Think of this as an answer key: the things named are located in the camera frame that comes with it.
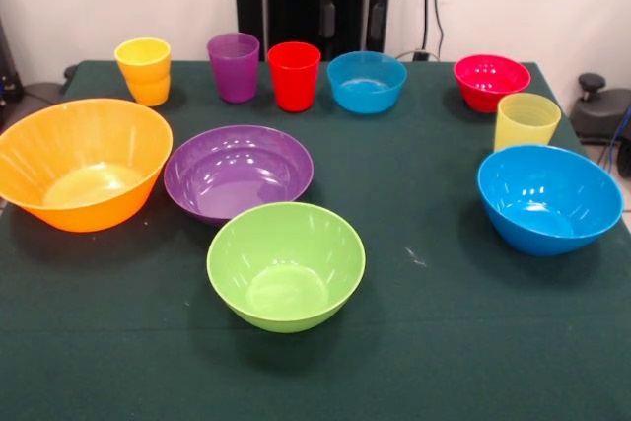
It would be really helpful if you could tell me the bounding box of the dark green tablecloth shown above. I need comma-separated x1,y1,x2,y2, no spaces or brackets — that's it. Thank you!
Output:
0,59,631,421

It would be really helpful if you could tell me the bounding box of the small blue bowl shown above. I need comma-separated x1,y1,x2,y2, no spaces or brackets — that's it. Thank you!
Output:
326,50,408,114

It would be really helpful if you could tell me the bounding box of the green bowl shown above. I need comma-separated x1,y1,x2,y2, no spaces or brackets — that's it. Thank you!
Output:
205,201,367,334

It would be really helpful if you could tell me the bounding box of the purple bowl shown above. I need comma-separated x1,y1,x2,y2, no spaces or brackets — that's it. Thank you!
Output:
163,124,316,228

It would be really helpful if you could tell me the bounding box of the purple cup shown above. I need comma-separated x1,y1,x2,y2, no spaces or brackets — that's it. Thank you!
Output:
206,32,261,105

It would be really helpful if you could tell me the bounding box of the small red bowl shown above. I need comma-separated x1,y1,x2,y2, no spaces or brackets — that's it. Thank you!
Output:
453,53,532,114

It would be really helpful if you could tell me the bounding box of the large orange bowl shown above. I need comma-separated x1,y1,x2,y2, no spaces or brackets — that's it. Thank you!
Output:
0,98,175,234

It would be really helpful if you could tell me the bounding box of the red cup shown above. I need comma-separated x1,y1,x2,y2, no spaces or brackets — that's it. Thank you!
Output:
267,41,322,113

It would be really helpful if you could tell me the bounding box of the blue cable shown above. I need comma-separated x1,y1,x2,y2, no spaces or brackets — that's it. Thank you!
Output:
606,107,631,174

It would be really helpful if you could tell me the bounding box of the black floor device with knob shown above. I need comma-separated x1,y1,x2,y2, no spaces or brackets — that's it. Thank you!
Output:
571,72,631,146

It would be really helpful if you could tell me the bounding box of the large blue bowl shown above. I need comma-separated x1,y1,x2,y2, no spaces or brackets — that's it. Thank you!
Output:
476,144,625,258

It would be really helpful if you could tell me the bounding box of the pale yellow translucent cup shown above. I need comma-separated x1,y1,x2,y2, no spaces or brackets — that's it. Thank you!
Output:
493,92,563,154

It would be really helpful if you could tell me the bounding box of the orange yellow cup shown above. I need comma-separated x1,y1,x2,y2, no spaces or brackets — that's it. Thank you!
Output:
113,36,173,107

